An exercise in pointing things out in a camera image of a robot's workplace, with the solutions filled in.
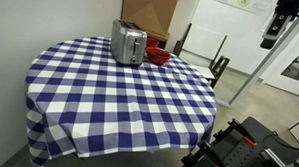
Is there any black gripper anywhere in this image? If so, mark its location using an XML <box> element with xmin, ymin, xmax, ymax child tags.
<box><xmin>260</xmin><ymin>0</ymin><xmax>299</xmax><ymax>52</ymax></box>

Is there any toaster lever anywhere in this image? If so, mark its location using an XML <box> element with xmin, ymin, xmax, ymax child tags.
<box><xmin>132</xmin><ymin>40</ymin><xmax>141</xmax><ymax>58</ymax></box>

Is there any silver two-slot toaster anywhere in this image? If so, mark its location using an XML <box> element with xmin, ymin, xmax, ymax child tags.
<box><xmin>109</xmin><ymin>18</ymin><xmax>149</xmax><ymax>67</ymax></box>

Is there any white door with window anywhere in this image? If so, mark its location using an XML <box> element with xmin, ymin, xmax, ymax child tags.
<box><xmin>261</xmin><ymin>31</ymin><xmax>299</xmax><ymax>102</ymax></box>

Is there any white folding chair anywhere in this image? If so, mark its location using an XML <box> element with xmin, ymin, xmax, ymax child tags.
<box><xmin>170</xmin><ymin>22</ymin><xmax>232</xmax><ymax>89</ymax></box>

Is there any orange black clamp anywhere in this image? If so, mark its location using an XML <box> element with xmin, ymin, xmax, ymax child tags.
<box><xmin>225</xmin><ymin>117</ymin><xmax>259</xmax><ymax>148</ymax></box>
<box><xmin>198</xmin><ymin>141</ymin><xmax>234</xmax><ymax>167</ymax></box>

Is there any large red bowl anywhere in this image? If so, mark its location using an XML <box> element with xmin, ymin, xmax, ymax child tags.
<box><xmin>145</xmin><ymin>46</ymin><xmax>173</xmax><ymax>66</ymax></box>

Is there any small red cup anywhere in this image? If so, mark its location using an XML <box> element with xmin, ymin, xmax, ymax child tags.
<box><xmin>146</xmin><ymin>37</ymin><xmax>160</xmax><ymax>50</ymax></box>

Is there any black orange equipment base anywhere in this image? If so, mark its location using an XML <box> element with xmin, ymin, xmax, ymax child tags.
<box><xmin>180</xmin><ymin>114</ymin><xmax>299</xmax><ymax>167</ymax></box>

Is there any brown cardboard box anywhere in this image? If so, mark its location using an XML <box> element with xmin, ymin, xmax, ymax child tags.
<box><xmin>120</xmin><ymin>0</ymin><xmax>180</xmax><ymax>42</ymax></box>

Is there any blue white checkered tablecloth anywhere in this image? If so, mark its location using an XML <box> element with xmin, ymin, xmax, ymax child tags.
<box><xmin>22</xmin><ymin>33</ymin><xmax>221</xmax><ymax>167</ymax></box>

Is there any aluminium frame post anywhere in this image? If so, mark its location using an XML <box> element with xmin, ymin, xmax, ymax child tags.
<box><xmin>218</xmin><ymin>0</ymin><xmax>299</xmax><ymax>111</ymax></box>

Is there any wall poster with green circle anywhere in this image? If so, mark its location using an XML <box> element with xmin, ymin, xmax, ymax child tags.
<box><xmin>210</xmin><ymin>0</ymin><xmax>279</xmax><ymax>16</ymax></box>

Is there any black cable on workbench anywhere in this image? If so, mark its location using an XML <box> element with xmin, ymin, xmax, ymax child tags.
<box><xmin>270</xmin><ymin>130</ymin><xmax>299</xmax><ymax>154</ymax></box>

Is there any silver metal rail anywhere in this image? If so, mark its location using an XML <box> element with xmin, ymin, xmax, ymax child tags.
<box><xmin>260</xmin><ymin>147</ymin><xmax>287</xmax><ymax>167</ymax></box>

